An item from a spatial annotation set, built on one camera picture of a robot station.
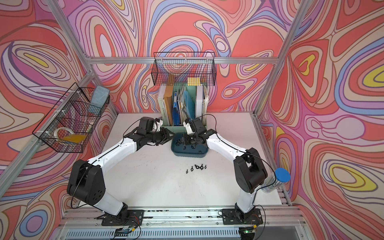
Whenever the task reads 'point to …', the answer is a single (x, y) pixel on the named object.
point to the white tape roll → (56, 135)
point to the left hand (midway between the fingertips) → (175, 135)
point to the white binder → (199, 100)
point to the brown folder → (169, 99)
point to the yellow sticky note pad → (193, 81)
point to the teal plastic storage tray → (181, 147)
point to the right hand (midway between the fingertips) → (182, 143)
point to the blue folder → (176, 121)
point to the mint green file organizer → (177, 103)
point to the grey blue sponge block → (100, 96)
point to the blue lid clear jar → (282, 176)
